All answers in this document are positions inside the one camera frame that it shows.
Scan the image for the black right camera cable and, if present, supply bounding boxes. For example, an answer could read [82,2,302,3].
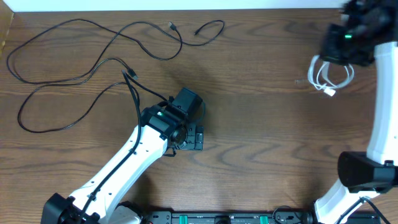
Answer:
[335,195,392,224]

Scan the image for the black left camera cable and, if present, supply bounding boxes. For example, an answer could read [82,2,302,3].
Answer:
[77,69,175,224]

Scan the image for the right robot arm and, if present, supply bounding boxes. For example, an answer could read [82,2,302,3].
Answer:
[302,0,397,223]

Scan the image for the white USB cable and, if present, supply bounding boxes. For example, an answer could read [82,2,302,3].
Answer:
[307,54,355,97]

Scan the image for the black camera cable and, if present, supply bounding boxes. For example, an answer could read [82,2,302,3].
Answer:
[77,69,175,224]
[335,195,392,224]

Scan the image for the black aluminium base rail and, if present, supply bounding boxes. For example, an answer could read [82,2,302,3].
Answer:
[136,210,381,224]

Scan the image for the black USB cable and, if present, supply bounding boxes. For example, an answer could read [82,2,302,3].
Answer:
[6,18,226,85]
[16,57,141,134]

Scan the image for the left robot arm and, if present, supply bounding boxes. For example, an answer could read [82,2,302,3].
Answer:
[41,88,205,223]

